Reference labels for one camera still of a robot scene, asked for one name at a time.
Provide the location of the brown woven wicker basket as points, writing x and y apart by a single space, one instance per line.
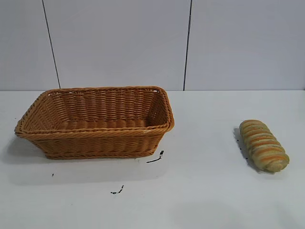
95 143

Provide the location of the long striped bread loaf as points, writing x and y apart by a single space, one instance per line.
262 145

